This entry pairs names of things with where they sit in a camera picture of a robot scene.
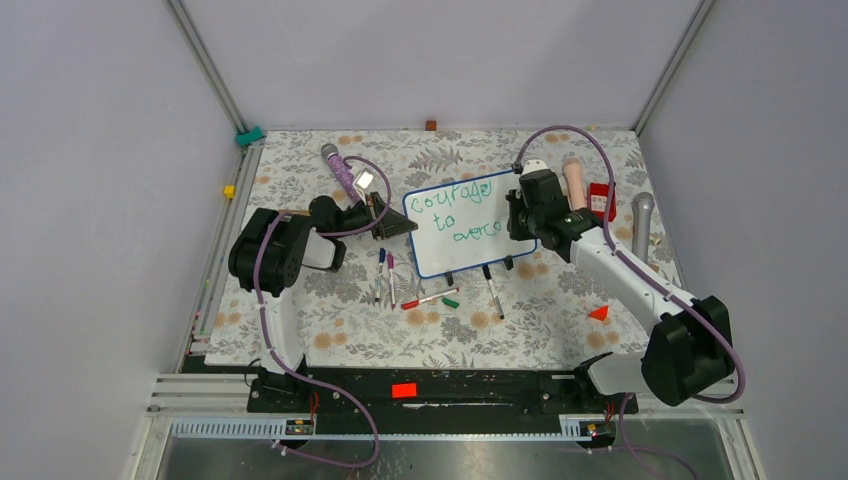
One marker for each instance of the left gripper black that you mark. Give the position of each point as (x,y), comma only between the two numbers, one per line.
(389,224)

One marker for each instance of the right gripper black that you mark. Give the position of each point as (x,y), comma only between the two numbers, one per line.
(516,200)

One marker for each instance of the blue framed whiteboard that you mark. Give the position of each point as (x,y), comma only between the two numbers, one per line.
(463,225)

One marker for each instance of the green marker cap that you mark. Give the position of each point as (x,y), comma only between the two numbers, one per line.
(450,303)

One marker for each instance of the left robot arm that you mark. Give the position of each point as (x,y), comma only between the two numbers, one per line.
(275,246)

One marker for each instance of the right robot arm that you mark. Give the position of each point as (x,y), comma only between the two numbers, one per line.
(690,343)

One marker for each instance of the blue whiteboard marker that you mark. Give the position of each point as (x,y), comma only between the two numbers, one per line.
(378,282)

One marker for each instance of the purple whiteboard marker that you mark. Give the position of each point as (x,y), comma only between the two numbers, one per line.
(391,276)

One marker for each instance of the black whiteboard marker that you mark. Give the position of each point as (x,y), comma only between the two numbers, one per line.
(492,288)

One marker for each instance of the red whiteboard marker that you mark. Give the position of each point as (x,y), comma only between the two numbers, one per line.
(415,303)

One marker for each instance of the pink toy microphone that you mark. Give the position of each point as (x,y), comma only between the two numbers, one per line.
(573,173)

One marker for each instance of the red box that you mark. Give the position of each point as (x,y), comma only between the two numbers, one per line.
(602,201)

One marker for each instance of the purple glitter toy microphone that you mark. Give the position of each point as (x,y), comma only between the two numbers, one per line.
(330,154)

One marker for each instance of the silver toy microphone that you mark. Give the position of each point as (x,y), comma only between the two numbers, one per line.
(642,208)

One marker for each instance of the red triangular block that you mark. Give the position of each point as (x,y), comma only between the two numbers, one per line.
(600,314)

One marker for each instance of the red tape label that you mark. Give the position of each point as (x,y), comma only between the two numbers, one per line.
(404,390)

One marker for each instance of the teal corner block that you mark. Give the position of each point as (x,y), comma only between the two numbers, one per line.
(248,137)

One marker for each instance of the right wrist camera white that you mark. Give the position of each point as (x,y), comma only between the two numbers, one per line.
(533,165)

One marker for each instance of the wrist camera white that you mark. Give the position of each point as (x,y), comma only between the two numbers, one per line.
(362,181)
(533,165)

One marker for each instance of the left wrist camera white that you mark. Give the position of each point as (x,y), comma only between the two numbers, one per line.
(362,181)

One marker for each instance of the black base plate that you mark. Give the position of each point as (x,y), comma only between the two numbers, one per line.
(448,402)

